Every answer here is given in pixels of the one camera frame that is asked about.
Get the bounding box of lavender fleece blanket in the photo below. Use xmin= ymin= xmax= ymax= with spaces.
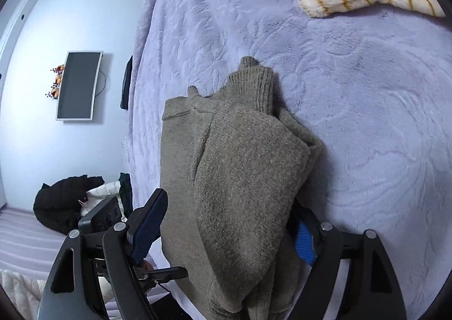
xmin=122 ymin=0 xmax=452 ymax=320

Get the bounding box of orange flower wall decoration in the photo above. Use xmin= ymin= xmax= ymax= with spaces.
xmin=45 ymin=64 xmax=66 ymax=99

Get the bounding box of black jacket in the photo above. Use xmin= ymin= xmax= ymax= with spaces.
xmin=33 ymin=175 xmax=105 ymax=236

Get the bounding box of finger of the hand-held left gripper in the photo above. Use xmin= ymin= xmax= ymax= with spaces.
xmin=139 ymin=266 xmax=188 ymax=282

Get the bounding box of dark green cloth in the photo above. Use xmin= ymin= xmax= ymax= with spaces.
xmin=118 ymin=172 xmax=134 ymax=215

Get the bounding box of white puffy cloth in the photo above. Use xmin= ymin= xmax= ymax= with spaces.
xmin=81 ymin=180 xmax=124 ymax=218

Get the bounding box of grey-brown knit sweater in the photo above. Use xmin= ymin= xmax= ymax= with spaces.
xmin=160 ymin=56 xmax=323 ymax=320

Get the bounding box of black flat object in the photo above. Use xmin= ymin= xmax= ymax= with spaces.
xmin=120 ymin=55 xmax=134 ymax=110

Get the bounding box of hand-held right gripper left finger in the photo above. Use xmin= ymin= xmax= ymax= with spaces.
xmin=37 ymin=189 xmax=169 ymax=320

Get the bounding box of wall-mounted television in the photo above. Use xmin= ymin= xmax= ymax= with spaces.
xmin=56 ymin=51 xmax=104 ymax=122

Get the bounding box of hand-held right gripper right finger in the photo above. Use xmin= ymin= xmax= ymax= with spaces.
xmin=288 ymin=200 xmax=419 ymax=320

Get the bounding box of white quilted cloth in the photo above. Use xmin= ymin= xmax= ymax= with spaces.
xmin=0 ymin=269 xmax=46 ymax=320

